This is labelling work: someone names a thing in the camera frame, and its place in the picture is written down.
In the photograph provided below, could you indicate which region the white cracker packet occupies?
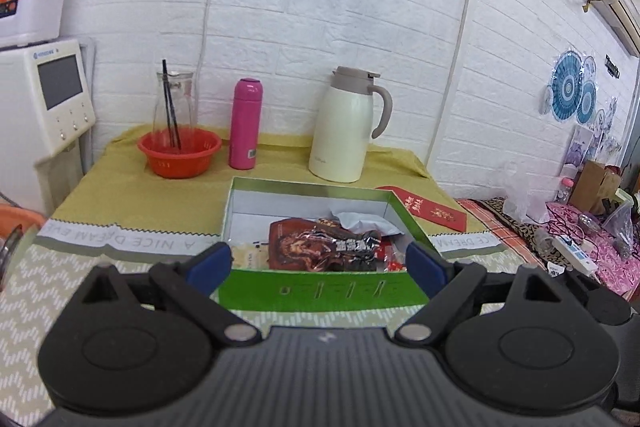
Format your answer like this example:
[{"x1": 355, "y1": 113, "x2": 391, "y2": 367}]
[{"x1": 230, "y1": 242, "x2": 269, "y2": 271}]

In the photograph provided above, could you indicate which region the red candy packet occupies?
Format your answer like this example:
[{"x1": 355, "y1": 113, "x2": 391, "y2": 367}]
[{"x1": 375, "y1": 239, "x2": 406, "y2": 272}]

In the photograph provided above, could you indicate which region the red envelope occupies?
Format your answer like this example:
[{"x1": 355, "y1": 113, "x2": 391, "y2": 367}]
[{"x1": 378, "y1": 185, "x2": 466, "y2": 233}]

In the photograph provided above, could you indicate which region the plaid red cloth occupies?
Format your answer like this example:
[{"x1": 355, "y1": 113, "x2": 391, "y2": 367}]
[{"x1": 457, "y1": 197, "x2": 544, "y2": 267}]

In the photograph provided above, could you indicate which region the white power strip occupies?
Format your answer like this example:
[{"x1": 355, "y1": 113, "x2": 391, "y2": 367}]
[{"x1": 552, "y1": 235, "x2": 598, "y2": 277}]

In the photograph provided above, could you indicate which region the dark red snack bag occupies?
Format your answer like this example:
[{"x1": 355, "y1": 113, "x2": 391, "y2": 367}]
[{"x1": 268, "y1": 218, "x2": 382, "y2": 272}]

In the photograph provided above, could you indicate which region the green cardboard box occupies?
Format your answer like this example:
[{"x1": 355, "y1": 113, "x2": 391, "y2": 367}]
[{"x1": 217, "y1": 178, "x2": 427, "y2": 312}]

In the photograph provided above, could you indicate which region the orange plastic basket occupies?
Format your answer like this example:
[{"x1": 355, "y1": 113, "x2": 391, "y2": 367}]
[{"x1": 137, "y1": 128, "x2": 222, "y2": 179}]

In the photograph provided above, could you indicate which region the clear plastic bag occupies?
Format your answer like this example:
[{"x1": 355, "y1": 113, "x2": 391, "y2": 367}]
[{"x1": 501, "y1": 161, "x2": 550, "y2": 225}]

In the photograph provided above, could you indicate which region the black straw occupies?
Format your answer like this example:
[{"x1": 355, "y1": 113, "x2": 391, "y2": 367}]
[{"x1": 162, "y1": 58, "x2": 181, "y2": 150}]

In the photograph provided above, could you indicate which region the brown cardboard box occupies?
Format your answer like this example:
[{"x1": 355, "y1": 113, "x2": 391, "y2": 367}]
[{"x1": 568, "y1": 160, "x2": 622, "y2": 216}]

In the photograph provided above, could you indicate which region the glass carafe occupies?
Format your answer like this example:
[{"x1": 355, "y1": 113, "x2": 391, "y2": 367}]
[{"x1": 152, "y1": 72, "x2": 196, "y2": 154}]

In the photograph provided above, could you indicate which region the chevron patterned table mat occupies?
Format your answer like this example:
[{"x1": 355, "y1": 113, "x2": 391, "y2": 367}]
[{"x1": 1, "y1": 219, "x2": 541, "y2": 426}]

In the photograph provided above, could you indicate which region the white thermos jug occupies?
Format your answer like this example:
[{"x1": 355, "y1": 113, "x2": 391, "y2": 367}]
[{"x1": 308, "y1": 66, "x2": 393, "y2": 183}]

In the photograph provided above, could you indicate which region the pink thermos bottle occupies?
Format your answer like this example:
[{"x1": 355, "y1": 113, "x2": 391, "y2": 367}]
[{"x1": 229, "y1": 78, "x2": 262, "y2": 170}]

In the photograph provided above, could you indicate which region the blue paper fan decoration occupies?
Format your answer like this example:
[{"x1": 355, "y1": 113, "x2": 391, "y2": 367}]
[{"x1": 538, "y1": 50, "x2": 598, "y2": 124}]

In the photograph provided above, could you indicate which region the white water dispenser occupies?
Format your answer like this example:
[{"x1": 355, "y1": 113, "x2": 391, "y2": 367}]
[{"x1": 1, "y1": 39, "x2": 96, "y2": 216}]

